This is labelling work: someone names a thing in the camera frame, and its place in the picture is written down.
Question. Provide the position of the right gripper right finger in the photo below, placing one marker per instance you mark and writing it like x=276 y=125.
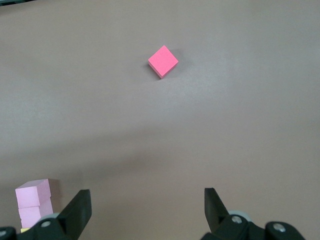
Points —
x=232 y=228

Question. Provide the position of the yellow foam cube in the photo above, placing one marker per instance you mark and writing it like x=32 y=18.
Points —
x=25 y=230

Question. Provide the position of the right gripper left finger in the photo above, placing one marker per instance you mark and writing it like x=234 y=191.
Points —
x=62 y=227

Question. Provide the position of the pink foam cube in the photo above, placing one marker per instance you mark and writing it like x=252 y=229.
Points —
x=32 y=195
x=30 y=216

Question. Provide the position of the red foam cube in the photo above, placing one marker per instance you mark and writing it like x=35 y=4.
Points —
x=162 y=61

